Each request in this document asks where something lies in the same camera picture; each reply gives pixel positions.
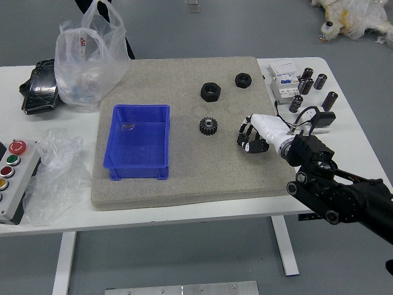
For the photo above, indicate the grey push-button control box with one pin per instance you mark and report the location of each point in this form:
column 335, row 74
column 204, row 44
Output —
column 18, row 181

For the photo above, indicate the grey metal base plate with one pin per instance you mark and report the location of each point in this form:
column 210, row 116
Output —
column 184, row 289

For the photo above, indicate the blue plastic box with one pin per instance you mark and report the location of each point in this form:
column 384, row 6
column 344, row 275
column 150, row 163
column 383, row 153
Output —
column 138, row 147

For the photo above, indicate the black table height control panel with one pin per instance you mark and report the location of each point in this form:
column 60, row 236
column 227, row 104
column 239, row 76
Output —
column 307, row 217

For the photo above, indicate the white wall switch plate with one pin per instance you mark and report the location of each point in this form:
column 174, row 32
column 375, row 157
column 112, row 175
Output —
column 284, row 67

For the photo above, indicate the white power socket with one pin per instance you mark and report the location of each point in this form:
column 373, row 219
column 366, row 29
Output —
column 307, row 116

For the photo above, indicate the white plastic bag red print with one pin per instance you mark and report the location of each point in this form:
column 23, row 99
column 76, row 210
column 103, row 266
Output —
column 89, row 70

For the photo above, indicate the small clear label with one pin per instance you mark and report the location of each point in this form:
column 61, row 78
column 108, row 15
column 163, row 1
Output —
column 127, row 127

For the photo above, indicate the white circuit breaker blue label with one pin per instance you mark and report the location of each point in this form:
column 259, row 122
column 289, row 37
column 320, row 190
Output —
column 284, row 87

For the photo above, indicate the grey-brown foam mat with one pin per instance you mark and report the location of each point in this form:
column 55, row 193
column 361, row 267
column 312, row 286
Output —
column 190, row 172

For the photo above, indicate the black plastic tray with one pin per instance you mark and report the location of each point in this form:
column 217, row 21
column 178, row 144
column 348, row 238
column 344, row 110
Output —
column 40, row 89

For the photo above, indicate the clear plate on floor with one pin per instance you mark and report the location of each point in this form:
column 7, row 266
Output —
column 194, row 9
column 192, row 1

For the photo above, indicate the crumpled clear plastic bag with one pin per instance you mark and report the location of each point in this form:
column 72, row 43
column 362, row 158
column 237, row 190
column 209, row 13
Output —
column 55, row 178

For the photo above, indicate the small black hex nut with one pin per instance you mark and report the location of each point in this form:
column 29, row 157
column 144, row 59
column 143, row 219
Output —
column 239, row 82

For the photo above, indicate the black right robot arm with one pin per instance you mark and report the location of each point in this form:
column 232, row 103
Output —
column 344, row 196

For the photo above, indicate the white plush toy in plastic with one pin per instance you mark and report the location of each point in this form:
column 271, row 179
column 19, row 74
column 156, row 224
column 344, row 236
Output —
column 353, row 18

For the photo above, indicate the black spur gear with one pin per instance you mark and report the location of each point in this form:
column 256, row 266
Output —
column 205, row 128

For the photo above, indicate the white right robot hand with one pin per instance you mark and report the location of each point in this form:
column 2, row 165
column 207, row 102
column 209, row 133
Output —
column 270, row 127

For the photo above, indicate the black power adapter plug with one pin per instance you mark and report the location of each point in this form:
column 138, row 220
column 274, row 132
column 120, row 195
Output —
column 326, row 119

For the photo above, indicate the big black hex nut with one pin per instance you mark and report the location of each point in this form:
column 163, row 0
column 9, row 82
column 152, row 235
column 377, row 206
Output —
column 206, row 94

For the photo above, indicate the white table leg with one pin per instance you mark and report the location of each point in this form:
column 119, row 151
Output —
column 64, row 261
column 285, row 246

